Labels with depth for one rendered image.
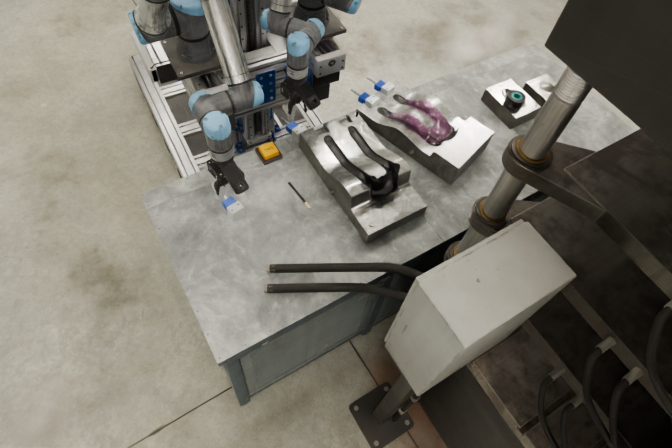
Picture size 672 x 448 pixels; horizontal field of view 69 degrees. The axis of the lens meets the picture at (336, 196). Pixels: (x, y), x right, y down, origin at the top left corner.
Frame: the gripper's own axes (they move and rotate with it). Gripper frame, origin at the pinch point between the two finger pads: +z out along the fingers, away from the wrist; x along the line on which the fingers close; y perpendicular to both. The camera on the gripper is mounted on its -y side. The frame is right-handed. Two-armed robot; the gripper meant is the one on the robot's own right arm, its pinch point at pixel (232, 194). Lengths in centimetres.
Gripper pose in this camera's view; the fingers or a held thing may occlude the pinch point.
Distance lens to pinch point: 172.0
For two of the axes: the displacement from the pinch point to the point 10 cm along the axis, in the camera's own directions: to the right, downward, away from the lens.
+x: -7.7, 4.9, -4.1
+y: -6.4, -6.6, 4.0
